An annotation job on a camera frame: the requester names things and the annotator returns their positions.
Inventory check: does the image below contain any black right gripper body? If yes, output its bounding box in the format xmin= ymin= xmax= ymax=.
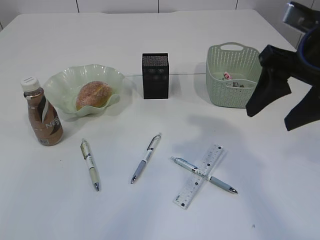
xmin=258 ymin=25 xmax=320 ymax=87

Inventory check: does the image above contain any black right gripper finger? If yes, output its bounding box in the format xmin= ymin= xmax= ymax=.
xmin=284 ymin=86 xmax=320 ymax=131
xmin=245 ymin=67 xmax=292 ymax=117

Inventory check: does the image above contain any grey paper ball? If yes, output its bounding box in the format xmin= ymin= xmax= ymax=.
xmin=232 ymin=81 xmax=245 ymax=88

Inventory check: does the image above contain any pink paper ball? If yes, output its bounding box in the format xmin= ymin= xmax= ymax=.
xmin=222 ymin=72 xmax=232 ymax=80

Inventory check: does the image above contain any grey grip pen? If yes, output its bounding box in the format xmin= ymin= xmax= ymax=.
xmin=170 ymin=156 xmax=238 ymax=194
xmin=130 ymin=132 xmax=162 ymax=184

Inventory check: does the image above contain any clear plastic ruler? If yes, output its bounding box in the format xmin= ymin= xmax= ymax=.
xmin=170 ymin=144 xmax=225 ymax=210

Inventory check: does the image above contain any sugared bread bun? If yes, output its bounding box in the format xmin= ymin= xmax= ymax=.
xmin=75 ymin=81 xmax=113 ymax=111

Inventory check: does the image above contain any brown coffee drink bottle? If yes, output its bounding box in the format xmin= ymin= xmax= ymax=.
xmin=20 ymin=77 xmax=64 ymax=146

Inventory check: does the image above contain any green plastic woven basket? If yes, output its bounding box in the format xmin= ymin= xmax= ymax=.
xmin=206 ymin=42 xmax=262 ymax=109

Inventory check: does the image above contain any black mesh pen holder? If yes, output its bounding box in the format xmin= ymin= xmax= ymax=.
xmin=142 ymin=53 xmax=169 ymax=99

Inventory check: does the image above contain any beige retractable pen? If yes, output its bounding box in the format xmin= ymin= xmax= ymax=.
xmin=80 ymin=138 xmax=100 ymax=192

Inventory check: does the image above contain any green wavy glass plate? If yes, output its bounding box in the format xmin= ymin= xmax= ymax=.
xmin=43 ymin=64 xmax=125 ymax=117

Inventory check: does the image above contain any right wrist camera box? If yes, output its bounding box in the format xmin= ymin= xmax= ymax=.
xmin=282 ymin=1 xmax=320 ymax=33

